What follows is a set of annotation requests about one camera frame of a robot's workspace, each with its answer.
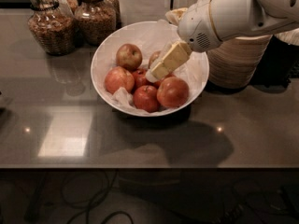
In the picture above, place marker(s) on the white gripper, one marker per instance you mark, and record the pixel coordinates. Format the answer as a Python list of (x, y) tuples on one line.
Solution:
[(196, 27)]

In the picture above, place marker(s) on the yellow-red apple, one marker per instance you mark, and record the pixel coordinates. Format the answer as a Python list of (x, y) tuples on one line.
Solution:
[(129, 56)]

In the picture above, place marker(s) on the red apple back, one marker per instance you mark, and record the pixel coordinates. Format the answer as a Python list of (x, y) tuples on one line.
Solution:
[(153, 57)]

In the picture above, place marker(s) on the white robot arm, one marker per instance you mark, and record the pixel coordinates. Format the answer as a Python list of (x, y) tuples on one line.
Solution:
[(235, 18)]

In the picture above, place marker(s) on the white bowl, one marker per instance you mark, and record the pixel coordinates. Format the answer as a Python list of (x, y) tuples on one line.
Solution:
[(109, 47)]

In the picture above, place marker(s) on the small red apple middle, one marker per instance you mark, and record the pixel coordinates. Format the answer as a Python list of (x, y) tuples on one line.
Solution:
[(158, 83)]

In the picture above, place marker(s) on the large red apple right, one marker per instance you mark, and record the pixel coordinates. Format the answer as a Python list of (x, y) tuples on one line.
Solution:
[(173, 92)]

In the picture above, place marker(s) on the paper bowl stack front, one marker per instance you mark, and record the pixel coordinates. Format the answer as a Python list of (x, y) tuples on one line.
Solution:
[(261, 60)]

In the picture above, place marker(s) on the dark red apple front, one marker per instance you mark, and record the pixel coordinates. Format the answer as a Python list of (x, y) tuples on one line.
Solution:
[(145, 98)]

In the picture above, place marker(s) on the red apple left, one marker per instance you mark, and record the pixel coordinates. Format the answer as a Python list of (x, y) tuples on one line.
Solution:
[(119, 77)]

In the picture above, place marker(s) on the white napkin dispenser left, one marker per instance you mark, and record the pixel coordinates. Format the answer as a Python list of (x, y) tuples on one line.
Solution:
[(133, 11)]

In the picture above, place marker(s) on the glass cereal jar middle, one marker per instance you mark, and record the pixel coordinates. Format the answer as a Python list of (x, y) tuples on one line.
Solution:
[(96, 20)]

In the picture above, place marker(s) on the glass cereal jar left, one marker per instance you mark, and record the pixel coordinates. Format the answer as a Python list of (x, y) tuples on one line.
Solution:
[(52, 29)]

